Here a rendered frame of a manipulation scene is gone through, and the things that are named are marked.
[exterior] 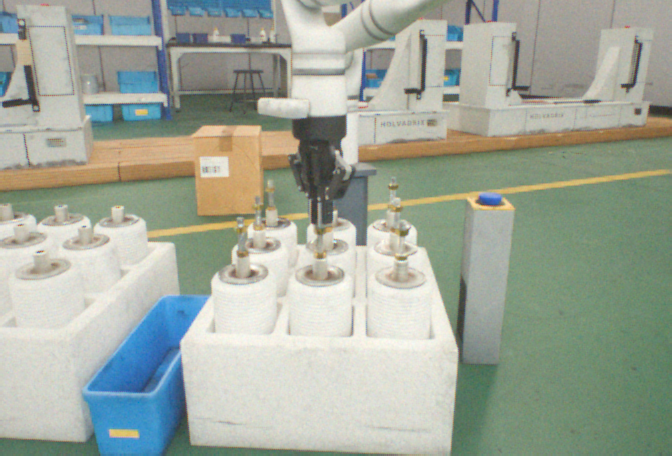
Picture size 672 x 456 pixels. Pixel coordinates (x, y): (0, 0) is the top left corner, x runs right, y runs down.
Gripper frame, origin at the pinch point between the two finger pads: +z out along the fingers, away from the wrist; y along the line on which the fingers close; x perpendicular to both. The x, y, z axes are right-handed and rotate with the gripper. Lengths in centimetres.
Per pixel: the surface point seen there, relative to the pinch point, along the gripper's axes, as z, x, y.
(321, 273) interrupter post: 9.1, 0.6, -0.9
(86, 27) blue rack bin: -50, -76, 460
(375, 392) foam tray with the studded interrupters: 24.2, -1.0, -11.3
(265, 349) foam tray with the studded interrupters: 17.8, 10.6, -1.0
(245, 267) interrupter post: 8.5, 9.0, 6.7
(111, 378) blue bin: 25.8, 27.0, 17.9
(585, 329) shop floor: 35, -61, -14
